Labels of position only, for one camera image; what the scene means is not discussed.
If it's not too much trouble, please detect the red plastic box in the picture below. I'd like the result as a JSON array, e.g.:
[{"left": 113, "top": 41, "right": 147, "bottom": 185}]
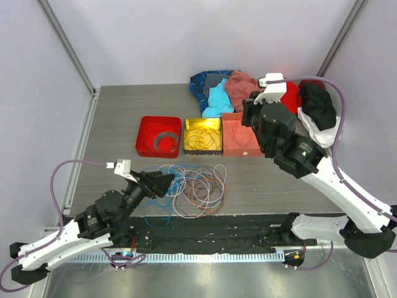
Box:
[{"left": 135, "top": 115, "right": 182, "bottom": 158}]

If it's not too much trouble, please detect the dark red cloth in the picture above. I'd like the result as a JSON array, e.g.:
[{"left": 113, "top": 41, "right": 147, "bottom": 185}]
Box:
[{"left": 298, "top": 79, "right": 326, "bottom": 90}]

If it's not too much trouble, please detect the white slotted cable duct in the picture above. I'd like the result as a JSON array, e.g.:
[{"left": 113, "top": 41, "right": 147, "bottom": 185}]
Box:
[{"left": 69, "top": 250, "right": 285, "bottom": 264}]

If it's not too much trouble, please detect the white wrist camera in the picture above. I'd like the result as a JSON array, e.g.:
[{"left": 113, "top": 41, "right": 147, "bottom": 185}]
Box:
[
  {"left": 105, "top": 159, "right": 137, "bottom": 182},
  {"left": 254, "top": 73, "right": 287, "bottom": 104}
]

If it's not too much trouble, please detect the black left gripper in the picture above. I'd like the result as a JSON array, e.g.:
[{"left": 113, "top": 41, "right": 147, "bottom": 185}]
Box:
[{"left": 119, "top": 169, "right": 176, "bottom": 224}]

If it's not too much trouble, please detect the salmon pink box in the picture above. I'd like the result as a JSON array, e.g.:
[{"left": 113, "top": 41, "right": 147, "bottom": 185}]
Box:
[{"left": 221, "top": 113, "right": 264, "bottom": 158}]

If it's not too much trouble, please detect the cyan cloth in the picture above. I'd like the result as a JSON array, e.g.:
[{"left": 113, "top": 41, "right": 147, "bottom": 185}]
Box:
[{"left": 202, "top": 78, "right": 234, "bottom": 118}]

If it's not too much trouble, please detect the gold metal tin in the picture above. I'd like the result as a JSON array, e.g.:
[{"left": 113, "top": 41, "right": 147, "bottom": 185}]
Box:
[{"left": 182, "top": 118, "right": 223, "bottom": 156}]

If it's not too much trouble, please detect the black cloth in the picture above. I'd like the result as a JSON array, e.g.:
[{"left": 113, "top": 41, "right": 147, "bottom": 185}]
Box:
[{"left": 299, "top": 84, "right": 336, "bottom": 131}]

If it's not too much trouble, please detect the red cable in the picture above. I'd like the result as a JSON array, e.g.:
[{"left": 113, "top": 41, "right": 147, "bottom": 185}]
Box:
[{"left": 145, "top": 122, "right": 181, "bottom": 150}]

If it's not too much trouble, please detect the thin yellow cable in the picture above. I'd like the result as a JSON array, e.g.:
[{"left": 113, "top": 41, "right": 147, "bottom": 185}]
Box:
[{"left": 185, "top": 120, "right": 223, "bottom": 153}]

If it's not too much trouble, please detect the grey cloth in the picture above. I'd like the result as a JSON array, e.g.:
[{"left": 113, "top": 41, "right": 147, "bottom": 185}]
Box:
[{"left": 203, "top": 73, "right": 230, "bottom": 97}]

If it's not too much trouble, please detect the brown cable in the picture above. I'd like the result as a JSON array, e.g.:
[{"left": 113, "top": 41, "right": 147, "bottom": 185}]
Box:
[{"left": 173, "top": 169, "right": 229, "bottom": 215}]

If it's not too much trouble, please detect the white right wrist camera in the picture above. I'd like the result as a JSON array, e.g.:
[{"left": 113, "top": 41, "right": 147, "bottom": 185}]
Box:
[{"left": 254, "top": 73, "right": 287, "bottom": 104}]

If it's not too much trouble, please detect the grey tape roll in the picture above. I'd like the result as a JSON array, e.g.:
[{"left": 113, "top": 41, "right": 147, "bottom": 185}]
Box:
[{"left": 153, "top": 132, "right": 179, "bottom": 152}]

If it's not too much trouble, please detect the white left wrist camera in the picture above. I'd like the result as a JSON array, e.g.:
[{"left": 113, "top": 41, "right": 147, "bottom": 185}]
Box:
[{"left": 105, "top": 159, "right": 137, "bottom": 182}]

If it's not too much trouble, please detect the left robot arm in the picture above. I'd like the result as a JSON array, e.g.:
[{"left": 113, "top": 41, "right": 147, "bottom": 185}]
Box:
[{"left": 10, "top": 171, "right": 175, "bottom": 286}]

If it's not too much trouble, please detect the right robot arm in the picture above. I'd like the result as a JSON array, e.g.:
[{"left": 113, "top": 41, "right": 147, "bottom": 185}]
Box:
[{"left": 241, "top": 98, "right": 396, "bottom": 258}]

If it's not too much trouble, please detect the dusty pink cloth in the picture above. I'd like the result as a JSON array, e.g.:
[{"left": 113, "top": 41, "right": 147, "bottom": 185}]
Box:
[{"left": 224, "top": 70, "right": 263, "bottom": 112}]

